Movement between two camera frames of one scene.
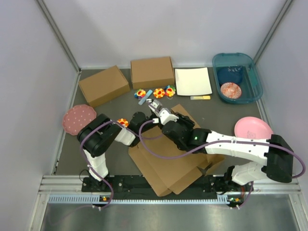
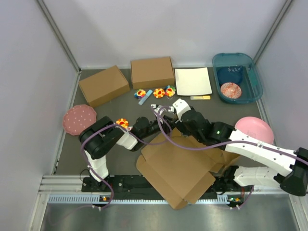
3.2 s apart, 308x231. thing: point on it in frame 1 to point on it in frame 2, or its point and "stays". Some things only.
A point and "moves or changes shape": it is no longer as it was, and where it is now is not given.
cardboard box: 152,72 stays
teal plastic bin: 237,78 stays
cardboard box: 167,168 moves or changes shape
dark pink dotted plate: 77,117 stays
